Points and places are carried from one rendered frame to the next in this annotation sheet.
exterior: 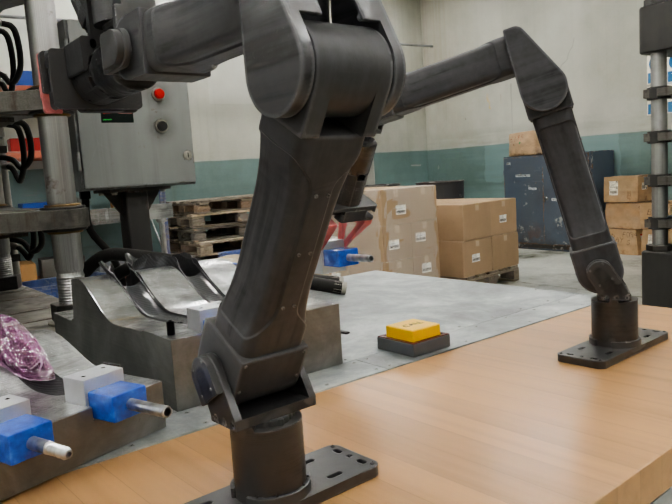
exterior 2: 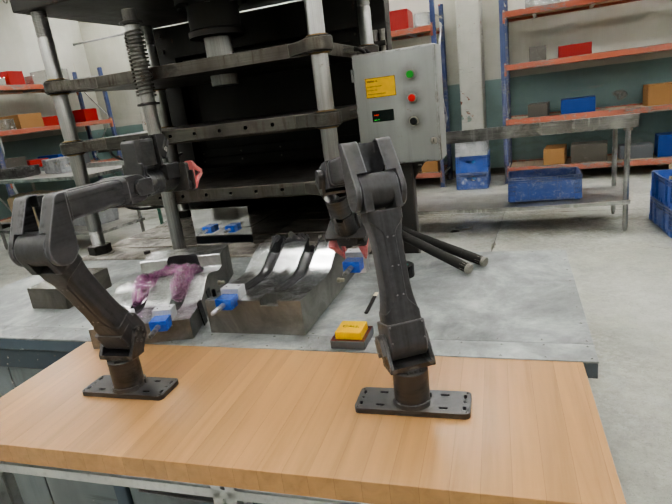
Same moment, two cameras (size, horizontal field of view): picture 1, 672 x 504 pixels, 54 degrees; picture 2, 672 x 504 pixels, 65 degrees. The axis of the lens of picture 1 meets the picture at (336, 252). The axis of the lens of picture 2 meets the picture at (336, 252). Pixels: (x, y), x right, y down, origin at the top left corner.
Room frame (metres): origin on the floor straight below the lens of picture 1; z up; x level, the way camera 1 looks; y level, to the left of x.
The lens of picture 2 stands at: (0.42, -1.03, 1.33)
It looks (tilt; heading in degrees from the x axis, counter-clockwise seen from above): 16 degrees down; 58
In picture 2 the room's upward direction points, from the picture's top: 7 degrees counter-clockwise
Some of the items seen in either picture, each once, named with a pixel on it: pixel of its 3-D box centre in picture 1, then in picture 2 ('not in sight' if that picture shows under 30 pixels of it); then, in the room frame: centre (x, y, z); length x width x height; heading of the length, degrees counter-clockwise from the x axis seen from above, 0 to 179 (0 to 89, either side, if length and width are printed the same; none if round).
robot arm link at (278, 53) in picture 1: (229, 58); (89, 215); (0.56, 0.08, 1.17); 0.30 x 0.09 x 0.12; 40
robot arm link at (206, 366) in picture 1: (253, 382); (121, 342); (0.56, 0.08, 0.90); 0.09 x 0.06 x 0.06; 130
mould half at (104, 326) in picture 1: (180, 312); (291, 273); (1.06, 0.26, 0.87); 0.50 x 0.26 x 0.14; 38
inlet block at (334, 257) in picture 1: (344, 257); (352, 266); (1.09, -0.01, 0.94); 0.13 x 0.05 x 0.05; 38
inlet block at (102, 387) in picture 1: (124, 402); (159, 325); (0.67, 0.23, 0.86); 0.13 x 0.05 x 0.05; 55
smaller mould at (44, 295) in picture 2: not in sight; (71, 287); (0.55, 0.88, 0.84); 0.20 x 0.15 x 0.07; 38
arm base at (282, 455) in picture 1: (268, 456); (126, 372); (0.55, 0.07, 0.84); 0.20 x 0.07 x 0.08; 130
